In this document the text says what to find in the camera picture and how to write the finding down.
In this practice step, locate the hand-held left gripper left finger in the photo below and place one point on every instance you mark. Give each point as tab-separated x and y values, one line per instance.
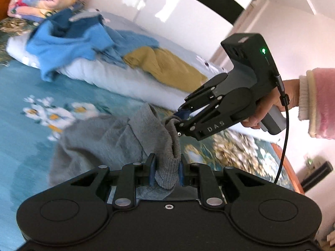
152	174

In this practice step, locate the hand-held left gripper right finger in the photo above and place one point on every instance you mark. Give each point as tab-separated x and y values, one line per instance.
181	176

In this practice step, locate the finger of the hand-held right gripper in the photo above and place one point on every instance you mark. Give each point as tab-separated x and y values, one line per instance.
201	94
189	128

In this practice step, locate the grey pants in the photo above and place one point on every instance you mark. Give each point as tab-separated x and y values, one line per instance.
104	141

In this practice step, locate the person's right forearm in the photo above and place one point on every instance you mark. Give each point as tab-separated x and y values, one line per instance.
322	102

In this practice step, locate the person's right hand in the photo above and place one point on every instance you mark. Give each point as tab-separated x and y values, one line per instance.
291	91

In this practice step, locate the mustard yellow knit garment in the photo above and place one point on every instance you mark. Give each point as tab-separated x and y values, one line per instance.
170	65

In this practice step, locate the beige door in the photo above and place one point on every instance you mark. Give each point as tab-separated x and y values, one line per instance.
246	23

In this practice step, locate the steel blue knit garment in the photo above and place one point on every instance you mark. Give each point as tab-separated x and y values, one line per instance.
130	40

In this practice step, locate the light blue daisy quilt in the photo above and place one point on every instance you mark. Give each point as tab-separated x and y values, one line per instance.
104	75

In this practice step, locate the white glossy wardrobe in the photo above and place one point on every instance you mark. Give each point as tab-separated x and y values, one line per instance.
157	5

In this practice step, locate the power strip with green light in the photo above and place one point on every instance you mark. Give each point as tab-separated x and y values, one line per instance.
310	161

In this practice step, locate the black bar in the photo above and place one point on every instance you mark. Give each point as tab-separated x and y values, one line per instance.
316	177

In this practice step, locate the bright blue sweater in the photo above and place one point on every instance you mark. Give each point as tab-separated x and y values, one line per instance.
73	47

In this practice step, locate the green floral blanket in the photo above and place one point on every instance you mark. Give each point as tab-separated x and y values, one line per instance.
26	83

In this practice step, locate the dark blue garment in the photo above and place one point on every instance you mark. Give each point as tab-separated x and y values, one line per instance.
61	22

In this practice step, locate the pink colourful folded blanket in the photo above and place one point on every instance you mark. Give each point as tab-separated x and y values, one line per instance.
39	4

